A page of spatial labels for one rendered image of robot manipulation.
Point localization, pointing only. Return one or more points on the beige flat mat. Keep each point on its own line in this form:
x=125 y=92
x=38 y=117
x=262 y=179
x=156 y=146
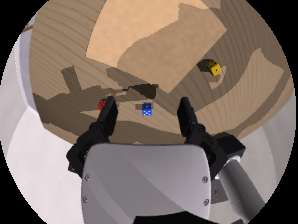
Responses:
x=157 y=41

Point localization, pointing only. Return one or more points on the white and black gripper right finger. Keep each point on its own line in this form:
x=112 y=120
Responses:
x=195 y=133

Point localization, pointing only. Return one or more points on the yellow die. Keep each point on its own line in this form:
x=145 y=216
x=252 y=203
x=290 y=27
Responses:
x=213 y=67

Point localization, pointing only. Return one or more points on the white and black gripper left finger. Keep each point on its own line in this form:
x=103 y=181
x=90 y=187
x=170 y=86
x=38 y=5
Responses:
x=103 y=126

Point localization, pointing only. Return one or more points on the blue die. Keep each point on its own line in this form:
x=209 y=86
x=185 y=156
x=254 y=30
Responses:
x=146 y=109

